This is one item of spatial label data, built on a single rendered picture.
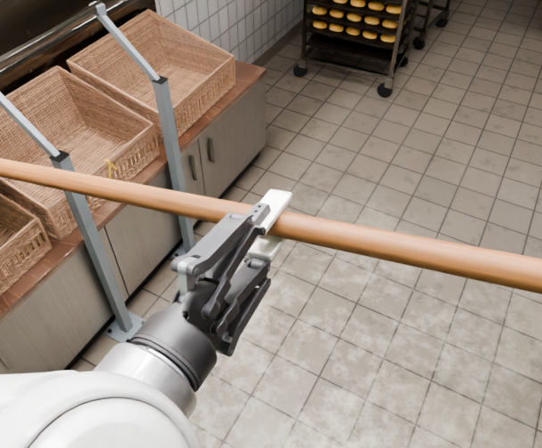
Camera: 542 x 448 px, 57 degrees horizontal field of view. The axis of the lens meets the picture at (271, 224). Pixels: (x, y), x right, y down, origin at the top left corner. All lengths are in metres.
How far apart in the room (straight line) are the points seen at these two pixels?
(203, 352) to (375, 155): 2.68
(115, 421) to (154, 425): 0.02
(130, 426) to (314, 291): 2.14
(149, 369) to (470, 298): 2.14
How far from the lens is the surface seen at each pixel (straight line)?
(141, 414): 0.22
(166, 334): 0.44
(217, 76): 2.36
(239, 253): 0.50
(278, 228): 0.55
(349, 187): 2.82
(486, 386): 2.26
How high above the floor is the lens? 1.89
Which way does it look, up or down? 47 degrees down
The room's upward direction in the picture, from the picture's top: straight up
